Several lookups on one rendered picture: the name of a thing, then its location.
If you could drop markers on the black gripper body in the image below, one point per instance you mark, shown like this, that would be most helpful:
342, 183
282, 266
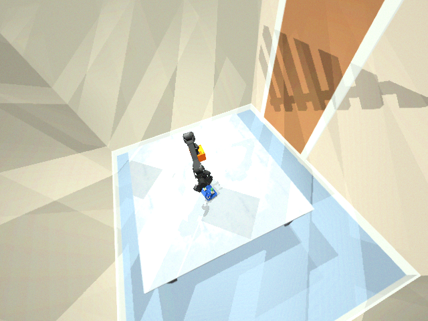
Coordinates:
196, 187

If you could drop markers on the blue circuit board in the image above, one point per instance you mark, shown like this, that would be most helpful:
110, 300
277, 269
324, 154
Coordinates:
209, 192

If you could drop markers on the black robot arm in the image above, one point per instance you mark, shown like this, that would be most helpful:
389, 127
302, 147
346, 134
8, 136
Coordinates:
198, 168

